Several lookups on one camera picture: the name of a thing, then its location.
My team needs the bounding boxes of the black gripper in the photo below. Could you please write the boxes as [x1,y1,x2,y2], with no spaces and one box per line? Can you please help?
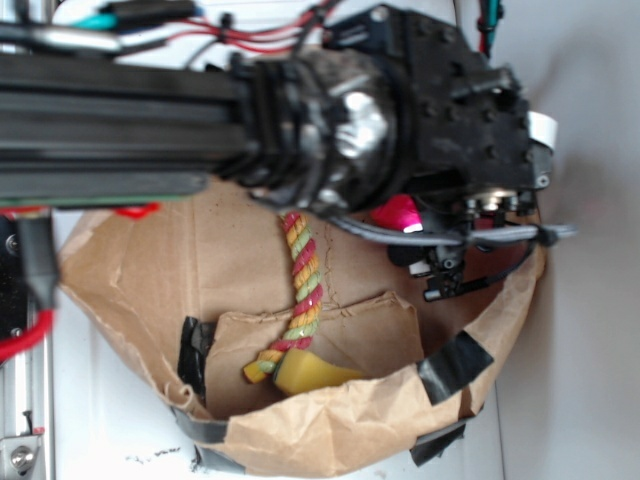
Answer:
[325,5,555,300]

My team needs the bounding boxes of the red paper ball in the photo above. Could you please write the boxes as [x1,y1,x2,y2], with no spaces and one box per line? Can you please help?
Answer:
[370,194,423,233]

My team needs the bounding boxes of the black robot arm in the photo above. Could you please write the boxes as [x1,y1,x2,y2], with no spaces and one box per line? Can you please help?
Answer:
[1,2,561,301]

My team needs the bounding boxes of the yellow sponge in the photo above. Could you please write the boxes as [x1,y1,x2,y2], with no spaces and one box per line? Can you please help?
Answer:
[272,349,366,396]

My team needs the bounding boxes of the brown paper bag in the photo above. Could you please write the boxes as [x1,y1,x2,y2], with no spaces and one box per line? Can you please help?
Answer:
[62,183,546,478]

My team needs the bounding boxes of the grey cable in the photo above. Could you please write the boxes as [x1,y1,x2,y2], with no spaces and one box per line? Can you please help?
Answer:
[324,212,579,249]

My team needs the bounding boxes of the multicolour twisted rope toy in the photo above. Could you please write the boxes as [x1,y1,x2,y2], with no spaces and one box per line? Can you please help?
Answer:
[242,212,323,384]

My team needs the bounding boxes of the red wire bundle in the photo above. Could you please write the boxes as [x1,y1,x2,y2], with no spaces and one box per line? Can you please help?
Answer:
[99,0,346,56]

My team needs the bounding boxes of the black metal bracket plate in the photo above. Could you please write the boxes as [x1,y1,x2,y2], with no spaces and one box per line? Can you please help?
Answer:
[0,216,29,340]

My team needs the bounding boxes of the silver aluminium frame rail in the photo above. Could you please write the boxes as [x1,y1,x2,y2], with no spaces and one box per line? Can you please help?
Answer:
[1,335,56,479]

